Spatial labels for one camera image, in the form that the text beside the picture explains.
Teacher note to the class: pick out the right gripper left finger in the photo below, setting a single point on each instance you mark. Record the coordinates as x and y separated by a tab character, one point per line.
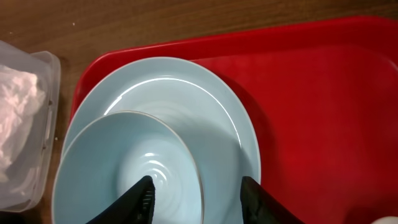
135	206

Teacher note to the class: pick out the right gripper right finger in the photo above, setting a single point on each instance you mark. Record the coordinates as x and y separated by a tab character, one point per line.
260	207

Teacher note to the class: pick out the light blue bowl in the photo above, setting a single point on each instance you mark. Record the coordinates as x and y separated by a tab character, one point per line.
114	152

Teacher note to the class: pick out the light blue plate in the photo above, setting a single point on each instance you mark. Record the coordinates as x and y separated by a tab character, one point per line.
200	107

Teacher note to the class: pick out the white napkin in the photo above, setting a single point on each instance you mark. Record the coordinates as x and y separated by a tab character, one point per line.
21	99

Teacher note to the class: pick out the red serving tray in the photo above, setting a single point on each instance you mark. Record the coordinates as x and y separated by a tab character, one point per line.
322	97

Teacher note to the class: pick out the clear plastic bin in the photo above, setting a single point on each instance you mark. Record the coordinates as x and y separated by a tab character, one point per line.
28	174

